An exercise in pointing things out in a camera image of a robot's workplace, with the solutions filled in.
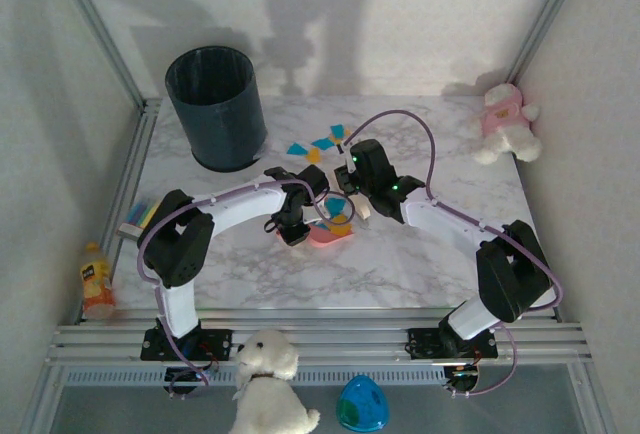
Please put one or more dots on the white hand brush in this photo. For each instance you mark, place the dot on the white hand brush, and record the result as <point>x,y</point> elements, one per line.
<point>362,209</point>

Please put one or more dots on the pink plastic dustpan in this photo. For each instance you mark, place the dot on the pink plastic dustpan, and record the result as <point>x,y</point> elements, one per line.
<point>322,240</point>

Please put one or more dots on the black arm base electronics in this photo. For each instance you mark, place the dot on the black arm base electronics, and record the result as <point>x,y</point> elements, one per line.
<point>182,383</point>
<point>462,381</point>

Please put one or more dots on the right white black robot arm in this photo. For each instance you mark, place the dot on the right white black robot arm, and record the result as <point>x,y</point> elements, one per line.
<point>440,219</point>

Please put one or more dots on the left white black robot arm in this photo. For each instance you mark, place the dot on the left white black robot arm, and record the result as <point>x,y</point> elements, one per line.
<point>240,206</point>

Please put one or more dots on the dark round trash bin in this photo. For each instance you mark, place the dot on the dark round trash bin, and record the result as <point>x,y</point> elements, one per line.
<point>220,119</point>

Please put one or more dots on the white plush bear pink shirt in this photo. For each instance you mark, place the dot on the white plush bear pink shirt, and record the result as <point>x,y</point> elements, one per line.
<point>502,114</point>

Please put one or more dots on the colourful marker pack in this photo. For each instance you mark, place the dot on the colourful marker pack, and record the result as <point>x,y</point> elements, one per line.
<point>142,214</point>

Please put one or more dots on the grey vented metal strip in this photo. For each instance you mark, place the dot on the grey vented metal strip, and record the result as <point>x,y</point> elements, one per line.
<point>320,378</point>

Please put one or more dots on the white plush dog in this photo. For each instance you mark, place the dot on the white plush dog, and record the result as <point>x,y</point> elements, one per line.
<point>265,394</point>

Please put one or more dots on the orange juice bottle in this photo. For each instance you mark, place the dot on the orange juice bottle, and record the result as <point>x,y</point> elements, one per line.
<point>97,284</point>

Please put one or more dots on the blue egg-shaped toy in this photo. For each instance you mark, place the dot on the blue egg-shaped toy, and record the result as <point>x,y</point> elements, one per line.
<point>362,404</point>

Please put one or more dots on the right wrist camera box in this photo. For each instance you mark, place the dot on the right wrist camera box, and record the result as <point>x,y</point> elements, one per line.
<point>345,181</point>

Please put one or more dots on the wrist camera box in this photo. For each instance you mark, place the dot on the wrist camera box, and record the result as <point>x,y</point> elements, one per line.
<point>294,235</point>
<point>345,181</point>

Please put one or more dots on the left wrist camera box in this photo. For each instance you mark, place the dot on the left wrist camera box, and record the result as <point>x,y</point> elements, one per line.
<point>294,235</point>

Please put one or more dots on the aluminium frame rail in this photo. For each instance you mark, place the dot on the aluminium frame rail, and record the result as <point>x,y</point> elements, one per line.
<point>325,344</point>

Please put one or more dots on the aluminium side rail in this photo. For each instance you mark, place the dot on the aluminium side rail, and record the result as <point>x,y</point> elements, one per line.
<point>129,179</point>

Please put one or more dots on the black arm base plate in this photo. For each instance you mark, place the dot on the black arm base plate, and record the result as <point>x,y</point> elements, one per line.
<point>220,344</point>
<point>422,344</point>

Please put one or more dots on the aluminium frame post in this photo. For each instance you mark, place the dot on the aluminium frame post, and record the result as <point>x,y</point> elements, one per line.
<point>549,14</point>
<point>106,34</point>

